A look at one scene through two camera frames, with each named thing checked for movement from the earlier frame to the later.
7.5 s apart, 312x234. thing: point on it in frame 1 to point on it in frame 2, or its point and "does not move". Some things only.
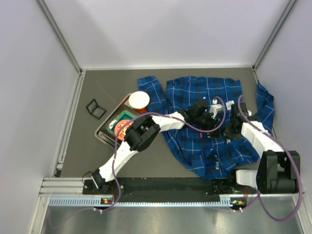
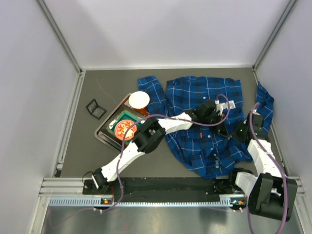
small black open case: (95, 110) does not move
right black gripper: (232, 130) to (235, 133)
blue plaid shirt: (220, 102) does not move
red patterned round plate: (122, 134) does not move
